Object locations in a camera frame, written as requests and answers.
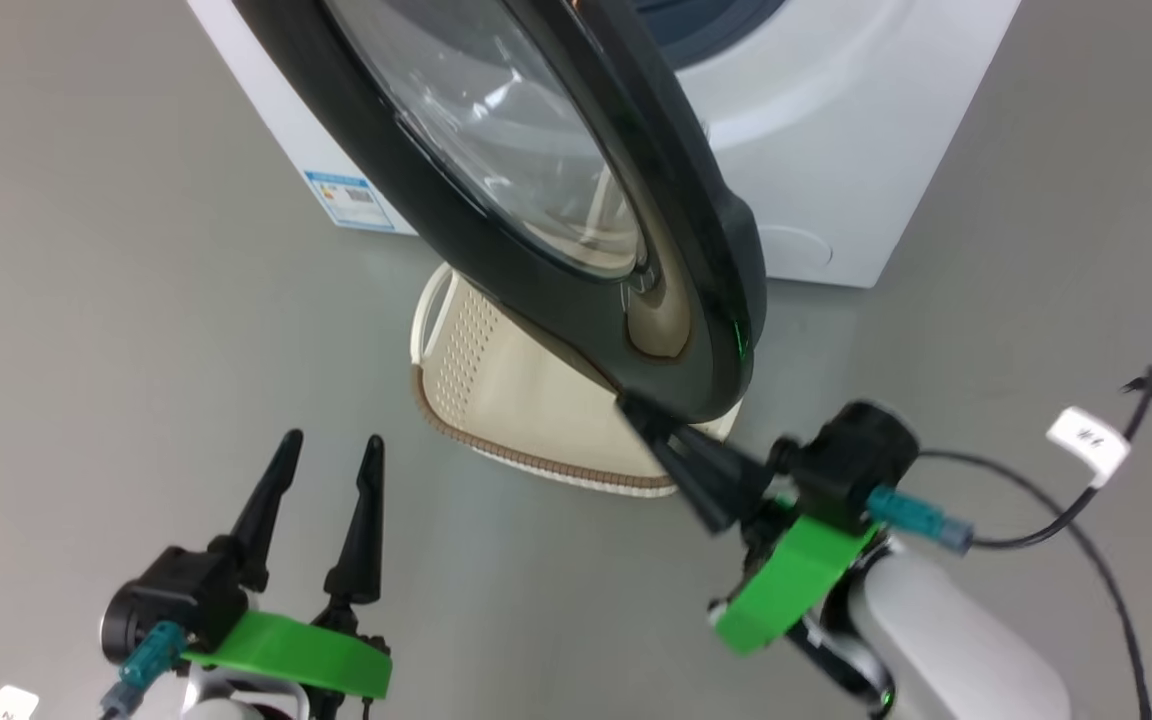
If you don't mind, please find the round white filter cover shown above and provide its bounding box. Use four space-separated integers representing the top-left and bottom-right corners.
756 225 834 271

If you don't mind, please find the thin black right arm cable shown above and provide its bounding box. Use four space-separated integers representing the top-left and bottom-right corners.
916 450 1152 720

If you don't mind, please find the teal right cable connector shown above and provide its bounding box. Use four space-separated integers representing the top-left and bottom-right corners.
866 487 975 556

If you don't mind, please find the teal left cable connector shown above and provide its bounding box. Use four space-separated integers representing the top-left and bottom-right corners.
101 620 187 716

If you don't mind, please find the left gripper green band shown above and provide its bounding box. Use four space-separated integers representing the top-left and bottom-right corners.
181 428 394 720

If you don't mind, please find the teal cable connector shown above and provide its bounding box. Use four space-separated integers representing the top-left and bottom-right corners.
101 620 187 716
866 487 975 556

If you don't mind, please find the white washing machine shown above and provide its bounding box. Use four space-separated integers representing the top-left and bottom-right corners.
186 0 1022 289

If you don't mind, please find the blue white energy label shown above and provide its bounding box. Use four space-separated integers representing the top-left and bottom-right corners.
303 170 397 233

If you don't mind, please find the black right camera cable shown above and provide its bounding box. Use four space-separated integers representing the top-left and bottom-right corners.
971 365 1152 549

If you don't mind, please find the cream perforated laundry basket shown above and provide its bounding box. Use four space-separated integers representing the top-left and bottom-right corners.
411 262 742 498

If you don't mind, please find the white right cable tag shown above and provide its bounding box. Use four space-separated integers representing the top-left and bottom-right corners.
1046 405 1132 488

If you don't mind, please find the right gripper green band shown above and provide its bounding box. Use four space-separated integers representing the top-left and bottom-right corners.
616 392 882 658

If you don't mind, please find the grey rubber door gasket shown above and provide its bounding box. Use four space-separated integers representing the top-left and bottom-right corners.
631 0 787 71

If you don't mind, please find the black round glass machine door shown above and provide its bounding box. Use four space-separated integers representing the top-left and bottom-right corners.
231 0 767 424

